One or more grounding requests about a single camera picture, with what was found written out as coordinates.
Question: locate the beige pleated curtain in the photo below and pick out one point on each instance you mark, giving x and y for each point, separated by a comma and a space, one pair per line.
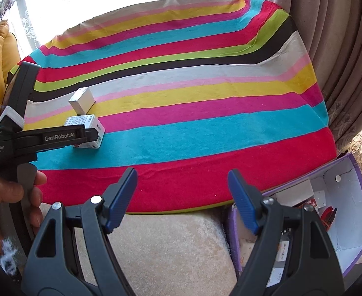
322, 37

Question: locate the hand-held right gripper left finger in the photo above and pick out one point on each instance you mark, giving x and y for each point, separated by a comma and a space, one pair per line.
119, 203

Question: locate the striped colourful blanket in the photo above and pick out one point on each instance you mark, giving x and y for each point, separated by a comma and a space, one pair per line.
199, 123

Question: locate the beige plush blanket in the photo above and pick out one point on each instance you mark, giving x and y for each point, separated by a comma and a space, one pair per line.
174, 252

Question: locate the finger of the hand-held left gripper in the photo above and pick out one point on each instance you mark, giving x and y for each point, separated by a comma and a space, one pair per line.
93, 135

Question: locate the small grey-white box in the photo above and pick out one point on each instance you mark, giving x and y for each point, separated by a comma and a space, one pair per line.
320, 198

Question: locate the purple cardboard box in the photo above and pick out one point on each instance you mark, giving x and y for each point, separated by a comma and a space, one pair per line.
350, 215

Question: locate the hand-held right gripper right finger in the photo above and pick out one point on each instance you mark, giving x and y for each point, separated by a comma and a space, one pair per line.
244, 203

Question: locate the red black packet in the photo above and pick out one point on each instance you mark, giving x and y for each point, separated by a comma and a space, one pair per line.
328, 217

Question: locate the small silver box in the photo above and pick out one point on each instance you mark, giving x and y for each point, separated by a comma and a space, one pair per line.
79, 120

